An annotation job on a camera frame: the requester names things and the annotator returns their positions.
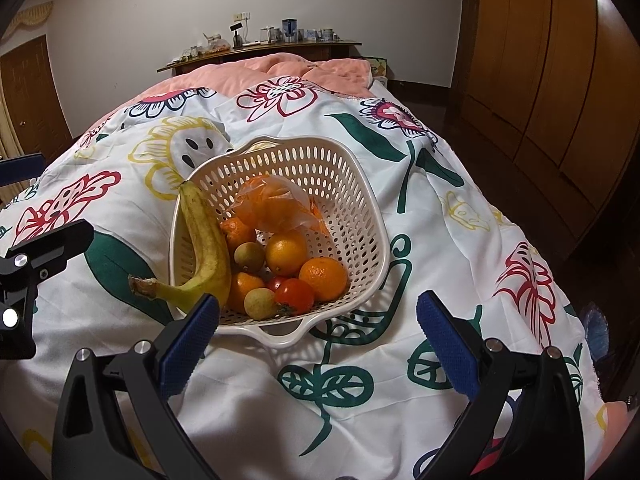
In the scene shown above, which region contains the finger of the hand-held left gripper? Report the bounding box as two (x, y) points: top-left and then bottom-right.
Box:
(0, 154), (46, 188)
(0, 219), (96, 285)

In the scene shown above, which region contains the white floral printed blanket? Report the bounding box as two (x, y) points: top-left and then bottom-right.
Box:
(0, 75), (608, 480)

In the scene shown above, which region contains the red tomato with calyx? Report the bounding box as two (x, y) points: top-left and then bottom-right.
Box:
(274, 278), (316, 317)

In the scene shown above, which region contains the clear plastic bag of oranges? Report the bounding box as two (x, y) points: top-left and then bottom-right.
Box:
(232, 175), (332, 237)

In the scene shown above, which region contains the pink object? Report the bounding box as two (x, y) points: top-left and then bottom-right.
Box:
(602, 400), (631, 441)

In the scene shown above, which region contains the small green-brown fruit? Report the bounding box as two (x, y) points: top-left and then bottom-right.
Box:
(233, 241), (267, 273)
(243, 287), (278, 321)

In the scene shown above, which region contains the brown wooden wardrobe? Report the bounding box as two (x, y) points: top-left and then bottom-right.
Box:
(457, 0), (640, 261)

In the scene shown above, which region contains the cream perforated plastic basket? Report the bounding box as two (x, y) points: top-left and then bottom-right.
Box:
(169, 135), (392, 350)

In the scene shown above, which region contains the large orange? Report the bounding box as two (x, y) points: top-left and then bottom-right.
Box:
(299, 256), (348, 303)

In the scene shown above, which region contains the wooden headboard shelf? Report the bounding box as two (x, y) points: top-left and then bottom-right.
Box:
(156, 40), (363, 76)

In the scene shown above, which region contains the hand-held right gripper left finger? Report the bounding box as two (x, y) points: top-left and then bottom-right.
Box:
(50, 294), (222, 480)

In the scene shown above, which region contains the cardboard box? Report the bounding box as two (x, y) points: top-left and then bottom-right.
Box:
(362, 56), (390, 86)

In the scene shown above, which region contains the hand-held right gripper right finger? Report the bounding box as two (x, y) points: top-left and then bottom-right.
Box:
(416, 290), (586, 480)

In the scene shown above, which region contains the pink quilt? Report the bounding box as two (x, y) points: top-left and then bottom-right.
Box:
(70, 54), (373, 141)

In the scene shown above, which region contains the pale yellowish orange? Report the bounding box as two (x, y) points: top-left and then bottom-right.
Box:
(265, 230), (309, 277)

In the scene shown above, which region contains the blue object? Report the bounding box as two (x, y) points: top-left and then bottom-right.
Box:
(582, 305), (611, 361)

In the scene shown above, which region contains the beige curtain valance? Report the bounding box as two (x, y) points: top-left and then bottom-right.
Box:
(7, 1), (54, 33)

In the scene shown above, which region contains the brown wooden door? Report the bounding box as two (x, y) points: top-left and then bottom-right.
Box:
(0, 35), (73, 161)

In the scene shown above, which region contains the yellow banana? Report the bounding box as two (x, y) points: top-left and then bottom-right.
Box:
(127, 180), (233, 313)

